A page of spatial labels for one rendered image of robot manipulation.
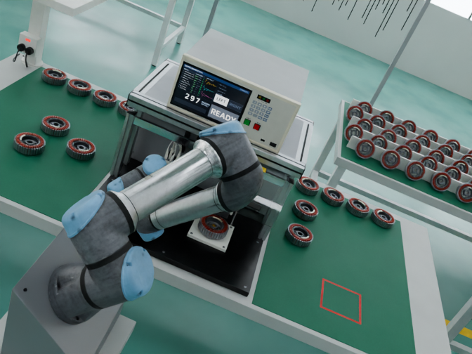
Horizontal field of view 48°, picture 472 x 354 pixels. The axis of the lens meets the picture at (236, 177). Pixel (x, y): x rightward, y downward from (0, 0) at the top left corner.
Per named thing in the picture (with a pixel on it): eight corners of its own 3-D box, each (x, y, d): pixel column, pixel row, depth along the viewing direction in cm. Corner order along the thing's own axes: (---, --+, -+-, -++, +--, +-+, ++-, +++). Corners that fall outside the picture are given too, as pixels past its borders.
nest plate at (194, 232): (225, 252, 191) (225, 250, 190) (186, 236, 191) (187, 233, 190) (233, 229, 204) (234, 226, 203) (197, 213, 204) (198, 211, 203)
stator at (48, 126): (44, 119, 222) (46, 112, 220) (71, 126, 225) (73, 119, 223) (37, 132, 213) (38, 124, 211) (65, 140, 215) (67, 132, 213)
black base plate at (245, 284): (246, 297, 180) (249, 293, 178) (73, 223, 179) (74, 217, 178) (267, 220, 220) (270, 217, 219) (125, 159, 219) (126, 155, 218)
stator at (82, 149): (62, 144, 213) (64, 136, 211) (90, 145, 219) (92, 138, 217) (69, 161, 205) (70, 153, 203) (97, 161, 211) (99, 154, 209)
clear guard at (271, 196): (273, 228, 172) (280, 215, 169) (205, 199, 172) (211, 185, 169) (285, 180, 200) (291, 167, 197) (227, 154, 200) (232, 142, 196)
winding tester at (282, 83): (277, 154, 190) (300, 105, 180) (166, 105, 190) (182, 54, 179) (290, 113, 224) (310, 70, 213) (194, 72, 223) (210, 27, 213)
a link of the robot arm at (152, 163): (135, 160, 163) (159, 147, 166) (135, 175, 173) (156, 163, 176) (149, 180, 161) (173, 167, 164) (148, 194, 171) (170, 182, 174)
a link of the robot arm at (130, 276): (100, 318, 125) (147, 305, 120) (72, 270, 122) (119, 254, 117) (123, 291, 136) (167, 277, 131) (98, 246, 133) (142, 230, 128)
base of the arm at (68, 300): (68, 336, 128) (100, 327, 124) (37, 283, 125) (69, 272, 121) (100, 303, 141) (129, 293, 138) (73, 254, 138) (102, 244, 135)
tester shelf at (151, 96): (300, 180, 190) (305, 169, 188) (125, 105, 190) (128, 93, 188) (310, 130, 228) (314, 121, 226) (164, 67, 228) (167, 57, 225)
